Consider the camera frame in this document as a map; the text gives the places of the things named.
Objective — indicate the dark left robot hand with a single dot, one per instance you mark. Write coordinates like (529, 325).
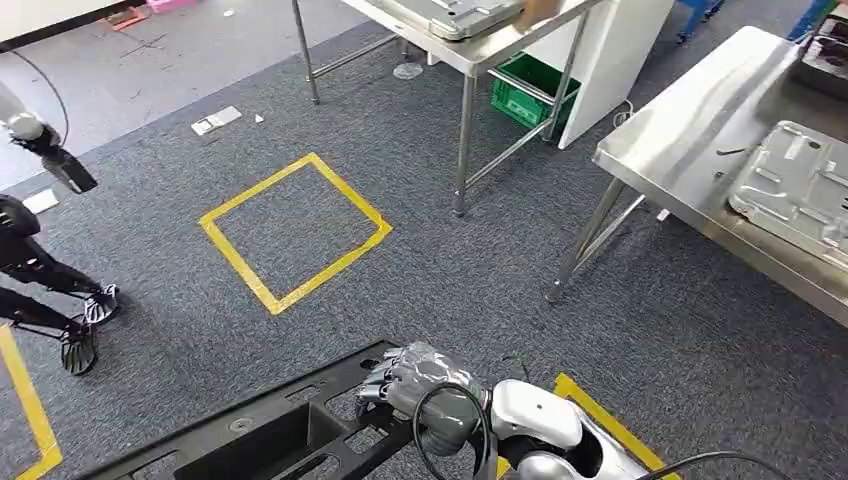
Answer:
(69, 171)

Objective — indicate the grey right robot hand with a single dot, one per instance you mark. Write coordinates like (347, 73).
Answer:
(424, 378)

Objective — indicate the black plastic tray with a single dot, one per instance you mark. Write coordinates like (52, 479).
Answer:
(199, 440)

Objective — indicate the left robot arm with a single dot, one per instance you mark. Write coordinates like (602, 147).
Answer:
(23, 126)

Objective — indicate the white floor plate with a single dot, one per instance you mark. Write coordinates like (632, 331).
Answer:
(41, 201)

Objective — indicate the grey floor socket plate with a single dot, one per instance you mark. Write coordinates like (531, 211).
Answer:
(215, 121)

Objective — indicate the red flat object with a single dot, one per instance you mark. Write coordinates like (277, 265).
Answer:
(126, 18)

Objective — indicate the yellow floor tape square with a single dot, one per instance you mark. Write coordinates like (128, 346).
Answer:
(277, 306)

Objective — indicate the yellow floor tape strip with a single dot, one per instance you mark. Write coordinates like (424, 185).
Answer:
(28, 397)
(599, 414)

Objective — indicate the pink plastic object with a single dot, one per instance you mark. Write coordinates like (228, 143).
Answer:
(169, 5)

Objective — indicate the green plastic crate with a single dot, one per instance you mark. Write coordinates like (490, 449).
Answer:
(517, 106)

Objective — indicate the small white block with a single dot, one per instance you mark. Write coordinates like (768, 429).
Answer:
(663, 215)

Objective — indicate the grey round disc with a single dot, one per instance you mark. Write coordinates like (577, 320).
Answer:
(407, 71)

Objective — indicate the steel table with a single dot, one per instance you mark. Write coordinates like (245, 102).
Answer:
(477, 56)

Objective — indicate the grey metal tray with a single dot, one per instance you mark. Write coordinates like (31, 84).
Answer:
(457, 20)

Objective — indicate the steel bench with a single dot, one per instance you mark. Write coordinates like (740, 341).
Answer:
(689, 126)

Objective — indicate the white cabinet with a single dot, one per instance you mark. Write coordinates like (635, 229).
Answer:
(616, 60)

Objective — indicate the small black tool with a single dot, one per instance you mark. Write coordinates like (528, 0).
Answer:
(732, 152)

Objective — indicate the brown cardboard piece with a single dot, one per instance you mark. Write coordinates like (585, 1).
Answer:
(538, 12)

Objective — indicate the stamped sheet metal part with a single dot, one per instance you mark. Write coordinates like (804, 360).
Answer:
(795, 185)

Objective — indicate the blue metal legs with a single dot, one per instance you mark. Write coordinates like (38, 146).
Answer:
(692, 16)

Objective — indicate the dark metal tray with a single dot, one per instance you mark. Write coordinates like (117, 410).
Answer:
(825, 66)

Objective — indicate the blue rack post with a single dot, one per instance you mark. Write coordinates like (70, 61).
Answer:
(805, 20)

